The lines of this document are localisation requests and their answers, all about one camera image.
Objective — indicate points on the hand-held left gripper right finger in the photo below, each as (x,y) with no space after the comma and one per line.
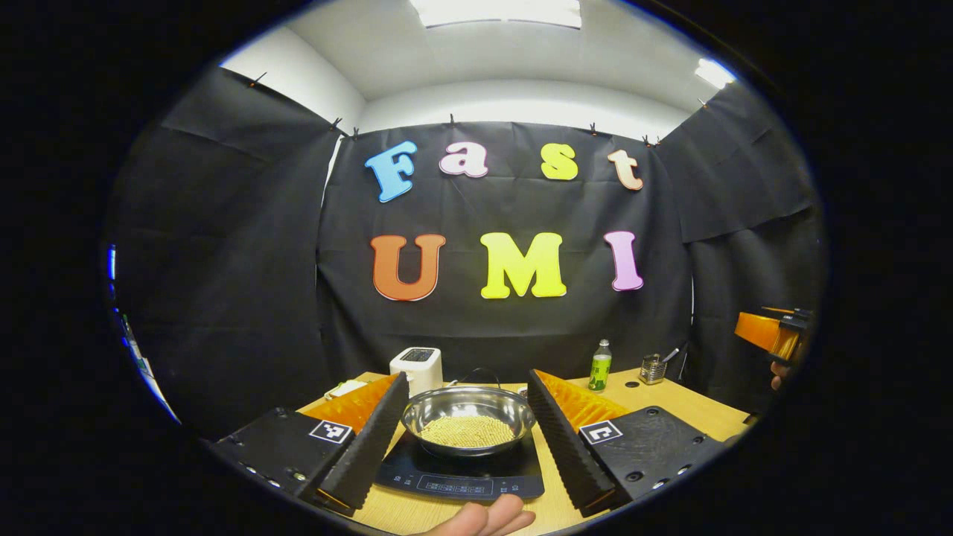
(566,447)

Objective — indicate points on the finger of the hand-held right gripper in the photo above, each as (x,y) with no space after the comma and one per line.
(756,331)

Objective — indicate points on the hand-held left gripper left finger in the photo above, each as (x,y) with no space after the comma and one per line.
(372,439)

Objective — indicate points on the black induction cooktop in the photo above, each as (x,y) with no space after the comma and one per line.
(447,484)

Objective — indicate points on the stainless steel pot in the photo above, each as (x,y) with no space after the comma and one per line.
(465,406)

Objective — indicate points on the white toaster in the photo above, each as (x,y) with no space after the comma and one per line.
(417,372)

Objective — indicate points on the green label drink bottle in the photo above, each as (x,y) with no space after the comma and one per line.
(599,372)

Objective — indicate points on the metal spoon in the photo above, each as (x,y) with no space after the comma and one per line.
(671,354)

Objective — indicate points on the pile of yellow soybeans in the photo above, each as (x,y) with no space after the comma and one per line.
(467,432)

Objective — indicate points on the small ceiling light panel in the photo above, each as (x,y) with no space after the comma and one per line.
(715,73)

